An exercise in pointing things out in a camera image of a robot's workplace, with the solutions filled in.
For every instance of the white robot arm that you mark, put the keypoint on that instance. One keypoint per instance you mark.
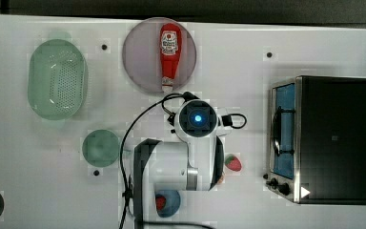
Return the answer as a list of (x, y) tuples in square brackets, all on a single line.
[(192, 163)]

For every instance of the green mug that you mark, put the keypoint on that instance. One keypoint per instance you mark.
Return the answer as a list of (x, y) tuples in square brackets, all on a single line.
[(102, 148)]

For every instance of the toy strawberry on table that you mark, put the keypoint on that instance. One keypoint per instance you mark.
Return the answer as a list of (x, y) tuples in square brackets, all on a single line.
[(233, 163)]

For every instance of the grey round plate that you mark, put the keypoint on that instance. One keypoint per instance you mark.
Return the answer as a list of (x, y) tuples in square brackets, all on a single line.
[(141, 55)]

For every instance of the toy orange slice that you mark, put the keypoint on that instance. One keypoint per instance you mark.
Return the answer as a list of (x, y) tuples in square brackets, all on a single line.
[(221, 179)]

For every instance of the red ketchup bottle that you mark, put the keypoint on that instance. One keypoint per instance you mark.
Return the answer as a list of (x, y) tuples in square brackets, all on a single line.
[(170, 43)]

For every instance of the blue bowl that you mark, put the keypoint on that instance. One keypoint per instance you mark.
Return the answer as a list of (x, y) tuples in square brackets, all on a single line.
[(172, 205)]

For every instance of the small strawberry in bowl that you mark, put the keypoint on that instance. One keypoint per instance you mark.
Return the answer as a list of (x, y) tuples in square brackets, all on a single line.
[(160, 202)]

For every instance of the green plastic colander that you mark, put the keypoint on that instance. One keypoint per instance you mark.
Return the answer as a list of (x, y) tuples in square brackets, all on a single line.
[(57, 82)]

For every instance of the black toaster oven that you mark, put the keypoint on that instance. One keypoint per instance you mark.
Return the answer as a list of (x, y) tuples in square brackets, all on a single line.
[(317, 140)]

